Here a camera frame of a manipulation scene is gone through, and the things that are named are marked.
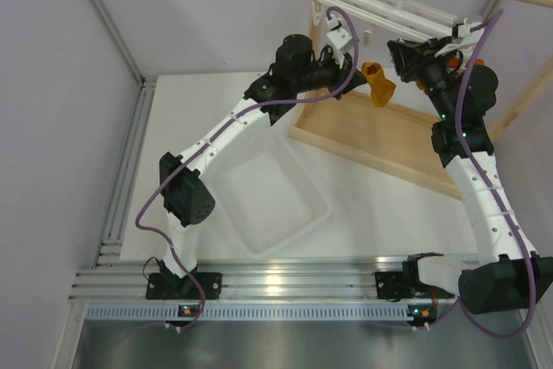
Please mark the wooden hanging rack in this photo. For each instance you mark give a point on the wooden hanging rack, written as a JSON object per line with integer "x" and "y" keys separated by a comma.
{"x": 393, "y": 139}

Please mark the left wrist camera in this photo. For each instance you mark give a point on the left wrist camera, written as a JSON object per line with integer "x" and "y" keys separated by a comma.
{"x": 338, "y": 37}

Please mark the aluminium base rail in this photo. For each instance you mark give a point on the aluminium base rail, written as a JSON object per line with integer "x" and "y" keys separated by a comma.
{"x": 276, "y": 280}

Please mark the white clip hanger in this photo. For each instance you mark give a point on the white clip hanger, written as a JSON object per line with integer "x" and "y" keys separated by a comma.
{"x": 409, "y": 20}

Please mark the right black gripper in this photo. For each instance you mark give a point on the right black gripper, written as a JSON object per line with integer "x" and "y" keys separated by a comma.
{"x": 411, "y": 58}

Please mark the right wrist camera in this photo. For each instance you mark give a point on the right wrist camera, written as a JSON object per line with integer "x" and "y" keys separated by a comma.
{"x": 465, "y": 36}

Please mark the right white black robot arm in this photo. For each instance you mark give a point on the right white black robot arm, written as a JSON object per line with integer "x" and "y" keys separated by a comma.
{"x": 510, "y": 273}

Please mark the aluminium corner frame post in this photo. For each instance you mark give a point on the aluminium corner frame post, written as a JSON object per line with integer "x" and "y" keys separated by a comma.
{"x": 117, "y": 40}

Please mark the white plastic tray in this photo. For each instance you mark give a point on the white plastic tray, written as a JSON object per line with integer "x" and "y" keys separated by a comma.
{"x": 266, "y": 196}

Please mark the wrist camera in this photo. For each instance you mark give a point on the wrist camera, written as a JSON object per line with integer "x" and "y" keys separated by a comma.
{"x": 338, "y": 37}
{"x": 465, "y": 36}

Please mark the slotted grey cable duct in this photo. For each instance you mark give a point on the slotted grey cable duct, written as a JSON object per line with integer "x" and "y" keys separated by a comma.
{"x": 250, "y": 312}

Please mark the yellow sock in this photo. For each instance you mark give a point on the yellow sock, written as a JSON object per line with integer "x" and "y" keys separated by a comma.
{"x": 421, "y": 86}
{"x": 382, "y": 89}

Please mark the orange sock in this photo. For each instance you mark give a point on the orange sock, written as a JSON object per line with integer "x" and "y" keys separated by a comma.
{"x": 457, "y": 63}

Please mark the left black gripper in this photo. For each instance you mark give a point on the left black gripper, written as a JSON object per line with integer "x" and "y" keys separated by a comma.
{"x": 345, "y": 73}

